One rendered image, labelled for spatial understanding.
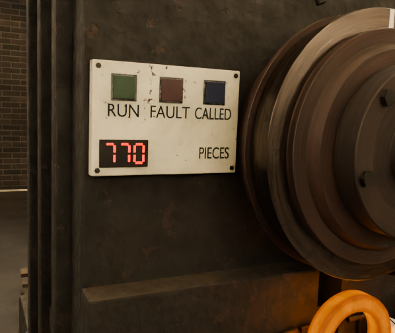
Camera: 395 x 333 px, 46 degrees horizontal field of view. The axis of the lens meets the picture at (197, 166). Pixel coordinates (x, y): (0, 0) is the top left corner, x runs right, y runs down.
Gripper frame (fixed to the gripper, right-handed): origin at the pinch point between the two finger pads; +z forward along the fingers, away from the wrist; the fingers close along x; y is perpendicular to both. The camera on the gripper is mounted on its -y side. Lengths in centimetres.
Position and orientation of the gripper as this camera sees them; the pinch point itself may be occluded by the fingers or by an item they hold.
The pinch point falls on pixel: (391, 326)
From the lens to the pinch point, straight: 107.2
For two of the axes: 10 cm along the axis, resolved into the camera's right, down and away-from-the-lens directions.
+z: -4.0, -4.2, 8.1
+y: 1.7, -9.1, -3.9
